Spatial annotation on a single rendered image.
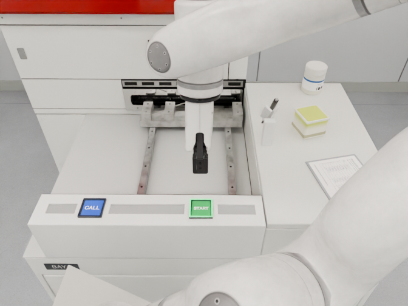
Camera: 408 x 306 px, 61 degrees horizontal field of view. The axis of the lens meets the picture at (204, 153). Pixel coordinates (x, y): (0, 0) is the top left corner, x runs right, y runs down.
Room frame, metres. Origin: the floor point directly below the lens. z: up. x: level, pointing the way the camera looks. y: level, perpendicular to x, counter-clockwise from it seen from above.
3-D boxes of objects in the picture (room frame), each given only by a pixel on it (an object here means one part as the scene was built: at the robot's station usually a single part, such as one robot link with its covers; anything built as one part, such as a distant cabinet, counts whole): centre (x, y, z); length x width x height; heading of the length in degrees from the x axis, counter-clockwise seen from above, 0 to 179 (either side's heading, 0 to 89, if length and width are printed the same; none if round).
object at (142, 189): (0.82, 0.18, 0.84); 0.50 x 0.02 x 0.03; 0
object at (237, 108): (1.02, -0.12, 0.89); 0.08 x 0.03 x 0.03; 0
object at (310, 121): (0.81, -0.31, 1.00); 0.07 x 0.07 x 0.07; 18
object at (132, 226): (0.52, 0.13, 0.89); 0.55 x 0.09 x 0.14; 90
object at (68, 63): (1.11, 0.26, 1.02); 0.82 x 0.03 x 0.40; 90
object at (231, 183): (0.82, -0.09, 0.84); 0.50 x 0.02 x 0.03; 0
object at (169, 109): (1.02, 0.12, 0.89); 0.08 x 0.03 x 0.03; 0
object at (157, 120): (1.02, 0.05, 0.87); 0.36 x 0.08 x 0.03; 90
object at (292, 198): (0.78, -0.32, 0.89); 0.62 x 0.35 x 0.14; 0
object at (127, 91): (1.09, 0.08, 0.89); 0.44 x 0.02 x 0.10; 90
